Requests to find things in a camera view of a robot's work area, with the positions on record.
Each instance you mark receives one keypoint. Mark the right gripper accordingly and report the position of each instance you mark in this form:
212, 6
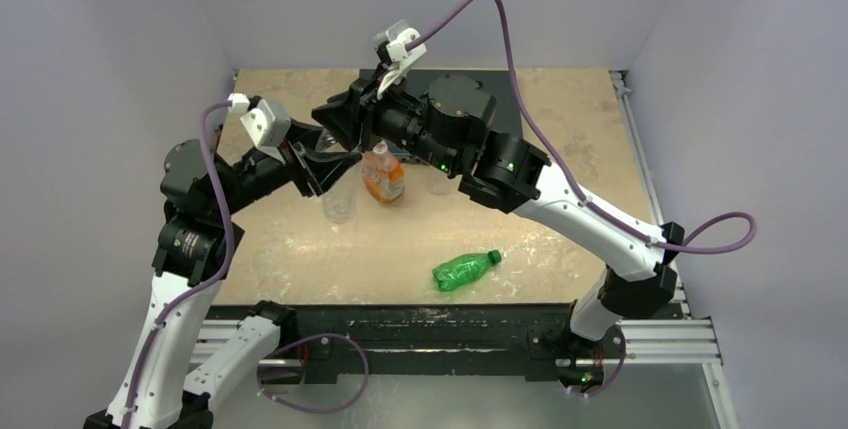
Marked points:
361, 120

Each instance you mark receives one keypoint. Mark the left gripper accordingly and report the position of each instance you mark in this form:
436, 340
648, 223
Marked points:
322, 169

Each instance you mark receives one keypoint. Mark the slim clear plastic bottle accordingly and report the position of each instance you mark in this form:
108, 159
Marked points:
339, 203

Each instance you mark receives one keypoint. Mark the orange label plastic bottle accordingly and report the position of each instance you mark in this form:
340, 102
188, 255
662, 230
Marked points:
383, 174

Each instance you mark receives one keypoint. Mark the large clear plastic bottle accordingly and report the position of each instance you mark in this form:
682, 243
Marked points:
438, 183

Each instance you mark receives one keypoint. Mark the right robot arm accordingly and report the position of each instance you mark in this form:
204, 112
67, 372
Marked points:
511, 175

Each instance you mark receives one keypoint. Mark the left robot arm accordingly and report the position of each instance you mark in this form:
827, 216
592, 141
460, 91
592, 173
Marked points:
195, 248

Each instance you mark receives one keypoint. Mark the green plastic bottle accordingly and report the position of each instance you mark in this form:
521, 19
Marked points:
464, 270

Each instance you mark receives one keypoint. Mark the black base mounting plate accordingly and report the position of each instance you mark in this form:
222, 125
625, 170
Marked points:
528, 340

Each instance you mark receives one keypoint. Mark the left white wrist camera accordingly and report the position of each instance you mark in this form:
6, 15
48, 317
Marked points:
265, 122

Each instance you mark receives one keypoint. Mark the aluminium frame rail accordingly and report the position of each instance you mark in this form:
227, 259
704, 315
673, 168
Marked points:
650, 342

